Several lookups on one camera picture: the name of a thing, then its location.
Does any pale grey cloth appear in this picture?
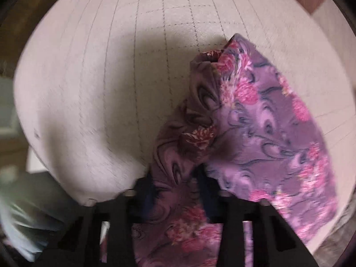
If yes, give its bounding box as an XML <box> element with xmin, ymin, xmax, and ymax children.
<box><xmin>0</xmin><ymin>170</ymin><xmax>81</xmax><ymax>260</ymax></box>

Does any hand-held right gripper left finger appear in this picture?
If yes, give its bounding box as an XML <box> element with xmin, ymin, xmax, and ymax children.
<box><xmin>42</xmin><ymin>172</ymin><xmax>157</xmax><ymax>267</ymax></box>

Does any purple floral shirt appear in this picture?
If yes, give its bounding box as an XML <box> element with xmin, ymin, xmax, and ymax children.
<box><xmin>100</xmin><ymin>33</ymin><xmax>338</xmax><ymax>267</ymax></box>

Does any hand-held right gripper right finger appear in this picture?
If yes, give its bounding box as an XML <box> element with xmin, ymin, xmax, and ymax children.
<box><xmin>194</xmin><ymin>166</ymin><xmax>315</xmax><ymax>267</ymax></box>

